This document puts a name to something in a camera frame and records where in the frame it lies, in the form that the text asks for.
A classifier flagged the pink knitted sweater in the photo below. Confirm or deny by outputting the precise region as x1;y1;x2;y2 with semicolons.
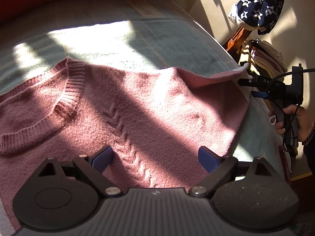
1;57;248;230

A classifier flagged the green plaid bed blanket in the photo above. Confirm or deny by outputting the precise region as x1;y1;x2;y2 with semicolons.
0;0;291;236

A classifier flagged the stack of folded clothes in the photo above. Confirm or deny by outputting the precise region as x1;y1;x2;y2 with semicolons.
239;38;287;78

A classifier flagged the navy star patterned cloth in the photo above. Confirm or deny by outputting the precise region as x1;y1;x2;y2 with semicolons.
228;0;284;35

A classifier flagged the person's right hand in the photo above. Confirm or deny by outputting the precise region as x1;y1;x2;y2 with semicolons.
268;104;314;142

